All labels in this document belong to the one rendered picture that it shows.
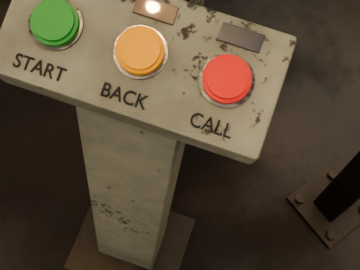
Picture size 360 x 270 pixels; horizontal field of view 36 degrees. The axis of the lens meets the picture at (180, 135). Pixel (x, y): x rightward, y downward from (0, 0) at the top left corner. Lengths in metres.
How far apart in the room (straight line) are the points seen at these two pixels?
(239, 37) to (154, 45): 0.07
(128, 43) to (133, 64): 0.02
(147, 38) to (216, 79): 0.07
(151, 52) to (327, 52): 0.86
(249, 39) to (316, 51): 0.81
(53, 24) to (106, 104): 0.08
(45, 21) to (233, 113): 0.17
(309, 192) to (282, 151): 0.10
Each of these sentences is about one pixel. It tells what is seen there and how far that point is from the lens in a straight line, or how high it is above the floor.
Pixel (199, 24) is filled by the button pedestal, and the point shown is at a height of 0.61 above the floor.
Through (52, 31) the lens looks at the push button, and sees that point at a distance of 0.48.
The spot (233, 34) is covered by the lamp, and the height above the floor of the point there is 0.61.
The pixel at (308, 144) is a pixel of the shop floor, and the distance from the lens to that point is 1.15.
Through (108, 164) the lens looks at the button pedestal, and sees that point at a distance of 0.61.
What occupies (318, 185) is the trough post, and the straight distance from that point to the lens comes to 1.11.
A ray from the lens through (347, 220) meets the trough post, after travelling 1.11.
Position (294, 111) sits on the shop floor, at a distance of 1.18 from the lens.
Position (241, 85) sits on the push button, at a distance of 0.45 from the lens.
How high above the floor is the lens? 0.99
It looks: 63 degrees down
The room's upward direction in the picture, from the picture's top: 12 degrees clockwise
